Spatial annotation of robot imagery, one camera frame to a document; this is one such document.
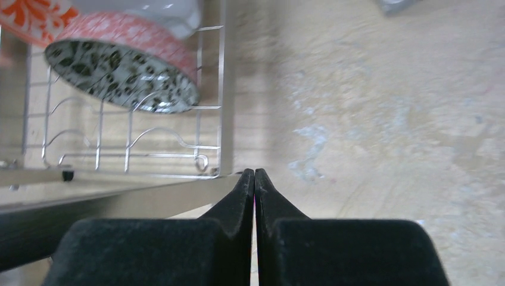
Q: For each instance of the stainless steel dish rack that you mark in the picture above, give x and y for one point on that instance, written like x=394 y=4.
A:
x=66 y=156

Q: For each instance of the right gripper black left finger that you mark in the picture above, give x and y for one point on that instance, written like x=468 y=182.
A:
x=214 y=249

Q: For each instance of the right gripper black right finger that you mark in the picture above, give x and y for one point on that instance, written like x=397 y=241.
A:
x=294 y=249

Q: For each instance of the black and white patterned bowl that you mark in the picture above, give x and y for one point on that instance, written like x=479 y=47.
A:
x=126 y=60

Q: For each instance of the white bowl with red rim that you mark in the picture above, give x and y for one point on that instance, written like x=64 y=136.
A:
x=181 y=17

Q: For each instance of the orange floral patterned bowl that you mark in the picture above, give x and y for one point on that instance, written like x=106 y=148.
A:
x=37 y=22

